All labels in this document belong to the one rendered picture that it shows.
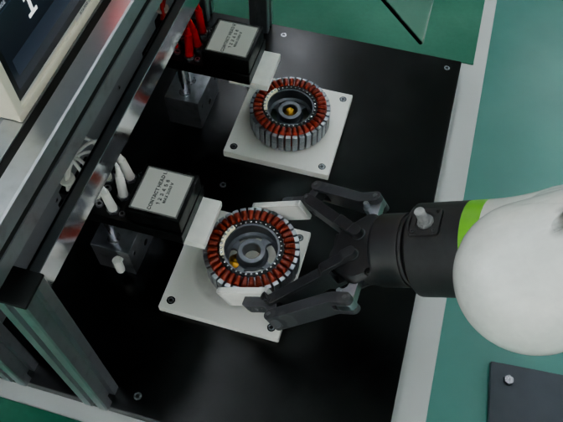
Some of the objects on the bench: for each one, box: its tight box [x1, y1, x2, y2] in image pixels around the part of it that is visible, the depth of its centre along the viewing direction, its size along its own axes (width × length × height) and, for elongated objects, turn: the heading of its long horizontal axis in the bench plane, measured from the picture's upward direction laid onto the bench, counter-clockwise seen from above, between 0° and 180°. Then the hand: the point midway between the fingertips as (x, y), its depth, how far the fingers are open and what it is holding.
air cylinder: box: [164, 71, 219, 128], centre depth 95 cm, size 5×8×6 cm
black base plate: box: [0, 12, 462, 422], centre depth 90 cm, size 47×64×2 cm
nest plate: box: [223, 79, 353, 180], centre depth 95 cm, size 15×15×1 cm
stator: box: [250, 77, 331, 152], centre depth 93 cm, size 11×11×4 cm
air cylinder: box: [90, 223, 153, 274], centre depth 83 cm, size 5×8×6 cm
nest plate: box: [158, 210, 311, 342], centre depth 82 cm, size 15×15×1 cm
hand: (254, 252), depth 77 cm, fingers closed on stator, 11 cm apart
